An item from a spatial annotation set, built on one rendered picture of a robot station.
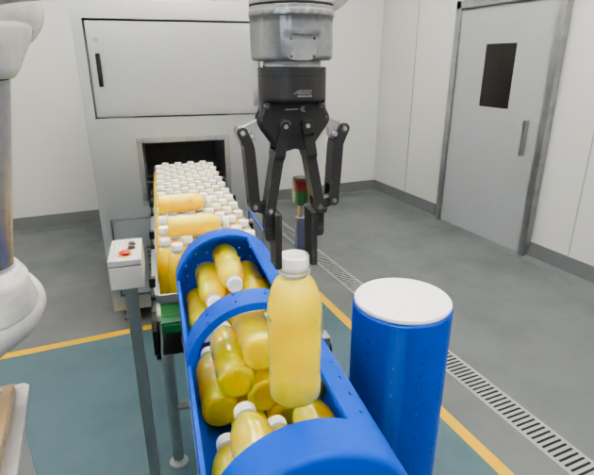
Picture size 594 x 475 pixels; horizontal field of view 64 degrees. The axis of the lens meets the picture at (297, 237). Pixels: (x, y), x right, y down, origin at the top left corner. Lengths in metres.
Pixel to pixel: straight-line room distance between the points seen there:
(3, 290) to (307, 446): 0.69
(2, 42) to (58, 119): 4.59
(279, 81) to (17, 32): 0.54
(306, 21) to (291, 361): 0.40
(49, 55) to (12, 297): 4.51
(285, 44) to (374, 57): 5.97
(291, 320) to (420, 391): 0.88
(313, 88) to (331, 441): 0.42
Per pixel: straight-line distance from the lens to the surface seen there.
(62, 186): 5.63
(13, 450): 1.11
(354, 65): 6.33
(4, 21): 0.94
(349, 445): 0.66
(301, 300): 0.60
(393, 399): 1.44
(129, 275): 1.60
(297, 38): 0.52
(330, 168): 0.58
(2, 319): 1.12
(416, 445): 1.57
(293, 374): 0.64
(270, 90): 0.53
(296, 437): 0.66
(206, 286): 1.26
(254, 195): 0.56
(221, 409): 0.99
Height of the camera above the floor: 1.68
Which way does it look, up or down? 20 degrees down
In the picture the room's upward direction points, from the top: straight up
